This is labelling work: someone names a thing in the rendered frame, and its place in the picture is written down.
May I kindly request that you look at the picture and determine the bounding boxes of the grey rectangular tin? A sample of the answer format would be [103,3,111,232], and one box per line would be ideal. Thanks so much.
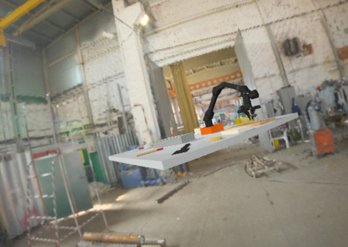
[153,133,195,148]

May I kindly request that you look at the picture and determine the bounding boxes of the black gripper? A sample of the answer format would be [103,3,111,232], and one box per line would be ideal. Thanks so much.
[237,100,261,120]

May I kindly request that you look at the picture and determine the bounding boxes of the black spatula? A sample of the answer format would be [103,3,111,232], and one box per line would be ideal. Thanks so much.
[172,143,190,155]

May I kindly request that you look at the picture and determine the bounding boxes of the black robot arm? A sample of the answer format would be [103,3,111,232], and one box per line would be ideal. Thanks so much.
[203,82,259,127]

